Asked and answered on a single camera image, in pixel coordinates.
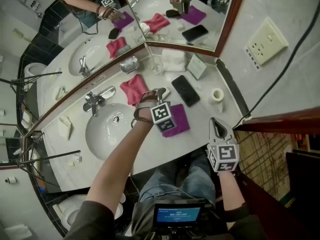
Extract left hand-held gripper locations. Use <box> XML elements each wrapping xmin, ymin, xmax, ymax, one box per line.
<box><xmin>150</xmin><ymin>87</ymin><xmax>176</xmax><ymax>134</ymax></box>

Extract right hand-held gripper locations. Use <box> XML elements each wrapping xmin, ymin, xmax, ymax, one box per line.
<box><xmin>206</xmin><ymin>117</ymin><xmax>240</xmax><ymax>173</ymax></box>

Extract silver soap dish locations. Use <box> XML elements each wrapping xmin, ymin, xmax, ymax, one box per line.
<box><xmin>118</xmin><ymin>55</ymin><xmax>140</xmax><ymax>75</ymax></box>

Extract person's right forearm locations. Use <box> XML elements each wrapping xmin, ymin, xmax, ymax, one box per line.
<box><xmin>218</xmin><ymin>170</ymin><xmax>247</xmax><ymax>211</ymax></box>

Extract person's left forearm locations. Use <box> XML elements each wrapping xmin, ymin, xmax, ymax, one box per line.
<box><xmin>83</xmin><ymin>118</ymin><xmax>154</xmax><ymax>210</ymax></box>

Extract person's left hand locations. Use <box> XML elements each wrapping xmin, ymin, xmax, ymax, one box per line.
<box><xmin>134</xmin><ymin>90</ymin><xmax>159</xmax><ymax>123</ymax></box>

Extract black smartphone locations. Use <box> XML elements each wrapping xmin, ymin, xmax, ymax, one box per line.
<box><xmin>171</xmin><ymin>74</ymin><xmax>201</xmax><ymax>108</ymax></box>

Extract clear drinking glass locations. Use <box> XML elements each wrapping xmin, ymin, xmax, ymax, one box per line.
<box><xmin>149</xmin><ymin>47</ymin><xmax>167</xmax><ymax>76</ymax></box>

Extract pink cloth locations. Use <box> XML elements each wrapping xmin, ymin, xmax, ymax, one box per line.
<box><xmin>119</xmin><ymin>73</ymin><xmax>150</xmax><ymax>107</ymax></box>

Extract purple cloth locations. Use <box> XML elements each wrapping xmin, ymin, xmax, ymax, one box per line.
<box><xmin>161</xmin><ymin>103</ymin><xmax>191</xmax><ymax>139</ymax></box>

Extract thick folded white towel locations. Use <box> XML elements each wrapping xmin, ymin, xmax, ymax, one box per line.
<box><xmin>161</xmin><ymin>49</ymin><xmax>187</xmax><ymax>72</ymax></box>

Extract white toilet paper roll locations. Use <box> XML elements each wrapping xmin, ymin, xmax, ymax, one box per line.
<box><xmin>211</xmin><ymin>87</ymin><xmax>225</xmax><ymax>114</ymax></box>

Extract white and green card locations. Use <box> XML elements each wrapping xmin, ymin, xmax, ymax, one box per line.
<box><xmin>186</xmin><ymin>53</ymin><xmax>208</xmax><ymax>81</ymax></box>

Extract person's blue jeans legs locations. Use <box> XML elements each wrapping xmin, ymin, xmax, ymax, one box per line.
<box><xmin>138</xmin><ymin>147</ymin><xmax>217</xmax><ymax>205</ymax></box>

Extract long black ledge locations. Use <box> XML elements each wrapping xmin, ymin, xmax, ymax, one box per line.
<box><xmin>215</xmin><ymin>58</ymin><xmax>253</xmax><ymax>121</ymax></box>

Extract chrome faucet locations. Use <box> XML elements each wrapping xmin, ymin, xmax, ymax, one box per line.
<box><xmin>82</xmin><ymin>85</ymin><xmax>117</xmax><ymax>117</ymax></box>

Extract white sink basin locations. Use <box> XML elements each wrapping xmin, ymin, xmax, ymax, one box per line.
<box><xmin>84</xmin><ymin>102</ymin><xmax>156</xmax><ymax>162</ymax></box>

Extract narrow wood framed mirror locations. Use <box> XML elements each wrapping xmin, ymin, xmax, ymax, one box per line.
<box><xmin>117</xmin><ymin>0</ymin><xmax>248</xmax><ymax>59</ymax></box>

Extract chest mounted monitor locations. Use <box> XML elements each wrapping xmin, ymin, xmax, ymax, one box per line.
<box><xmin>152</xmin><ymin>198</ymin><xmax>213</xmax><ymax>231</ymax></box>

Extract small folded white towel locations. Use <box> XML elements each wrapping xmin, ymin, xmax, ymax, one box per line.
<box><xmin>57</xmin><ymin>115</ymin><xmax>73</xmax><ymax>141</ymax></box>

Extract wide wood framed mirror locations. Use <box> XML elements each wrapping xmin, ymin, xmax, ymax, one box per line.
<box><xmin>14</xmin><ymin>0</ymin><xmax>148</xmax><ymax>139</ymax></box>

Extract black tripod light stand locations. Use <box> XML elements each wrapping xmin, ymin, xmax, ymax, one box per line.
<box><xmin>0</xmin><ymin>131</ymin><xmax>82</xmax><ymax>187</ymax></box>

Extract person's dark grey shirt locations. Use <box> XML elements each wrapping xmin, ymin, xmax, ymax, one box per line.
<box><xmin>63</xmin><ymin>198</ymin><xmax>267</xmax><ymax>240</ymax></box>

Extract thick black power cable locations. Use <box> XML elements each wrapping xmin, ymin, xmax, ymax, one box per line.
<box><xmin>232</xmin><ymin>0</ymin><xmax>320</xmax><ymax>131</ymax></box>

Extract cream wall power socket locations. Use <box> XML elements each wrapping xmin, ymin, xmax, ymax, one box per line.
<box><xmin>244</xmin><ymin>16</ymin><xmax>290</xmax><ymax>71</ymax></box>

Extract black chest rig mount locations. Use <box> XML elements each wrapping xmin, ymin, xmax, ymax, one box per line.
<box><xmin>147</xmin><ymin>227</ymin><xmax>216</xmax><ymax>240</ymax></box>

